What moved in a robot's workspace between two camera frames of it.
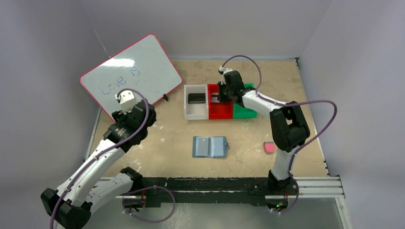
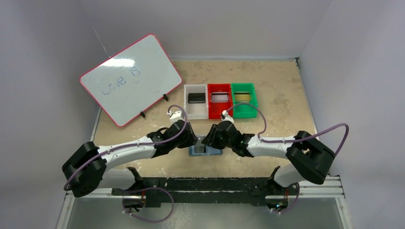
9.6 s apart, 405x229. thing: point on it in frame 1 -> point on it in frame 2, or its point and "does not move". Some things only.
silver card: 214,97 does not move
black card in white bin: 196,98 does not move
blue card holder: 211,146 does not move
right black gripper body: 222,96 -> 212,139
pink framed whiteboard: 143,67 does not move
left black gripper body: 118,115 -> 190,137
